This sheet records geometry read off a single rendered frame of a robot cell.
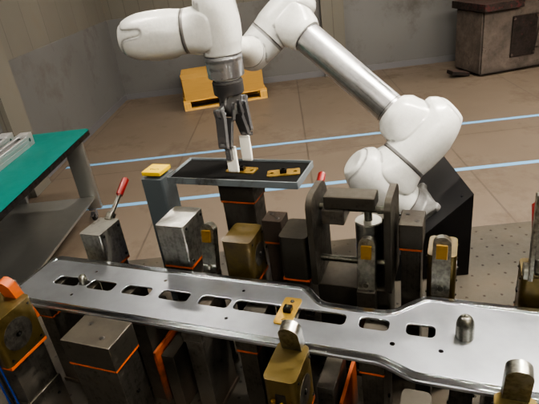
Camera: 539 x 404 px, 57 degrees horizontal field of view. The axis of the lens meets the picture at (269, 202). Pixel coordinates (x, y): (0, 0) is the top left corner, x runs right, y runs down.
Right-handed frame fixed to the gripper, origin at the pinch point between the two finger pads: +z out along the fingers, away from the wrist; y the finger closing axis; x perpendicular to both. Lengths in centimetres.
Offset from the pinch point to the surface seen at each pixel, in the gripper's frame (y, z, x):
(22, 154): -97, 51, -222
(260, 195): -0.1, 11.4, 4.3
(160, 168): 2.8, 4.1, -24.8
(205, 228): 20.5, 10.3, -0.1
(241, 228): 15.4, 12.1, 6.5
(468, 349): 33, 20, 60
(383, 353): 38, 20, 46
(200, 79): -411, 84, -288
